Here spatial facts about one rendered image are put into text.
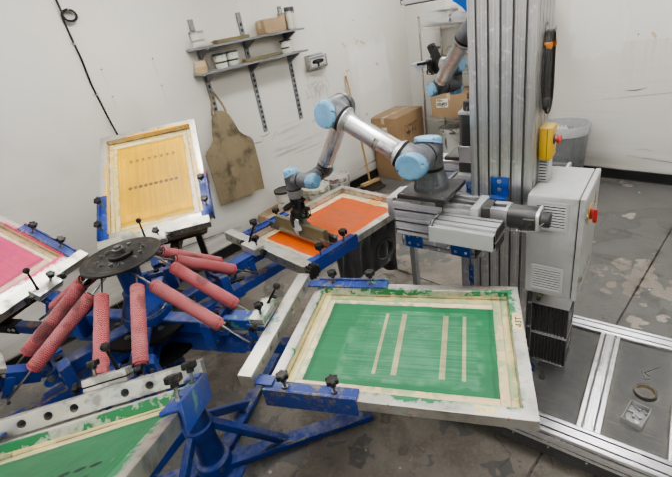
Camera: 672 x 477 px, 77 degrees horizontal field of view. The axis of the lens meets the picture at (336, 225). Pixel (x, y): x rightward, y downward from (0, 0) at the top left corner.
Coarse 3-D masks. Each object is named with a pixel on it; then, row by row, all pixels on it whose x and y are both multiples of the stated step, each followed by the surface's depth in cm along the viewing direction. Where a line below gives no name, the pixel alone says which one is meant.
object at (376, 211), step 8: (360, 208) 250; (368, 208) 248; (376, 208) 247; (384, 208) 245; (376, 216) 237; (360, 224) 231; (336, 232) 228; (352, 232) 224; (304, 240) 225; (296, 248) 219; (304, 248) 217; (312, 248) 216
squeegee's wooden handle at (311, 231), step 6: (276, 216) 235; (282, 216) 232; (276, 222) 237; (282, 222) 232; (288, 222) 228; (300, 222) 222; (288, 228) 230; (306, 228) 217; (312, 228) 213; (318, 228) 212; (306, 234) 220; (312, 234) 215; (318, 234) 211; (324, 234) 209; (318, 240) 214
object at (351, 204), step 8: (336, 200) 267; (344, 200) 265; (352, 200) 263; (328, 208) 258; (352, 208) 252; (312, 216) 251; (312, 224) 242; (320, 224) 240; (280, 232) 239; (272, 240) 232; (280, 240) 230; (288, 240) 229; (296, 240) 227
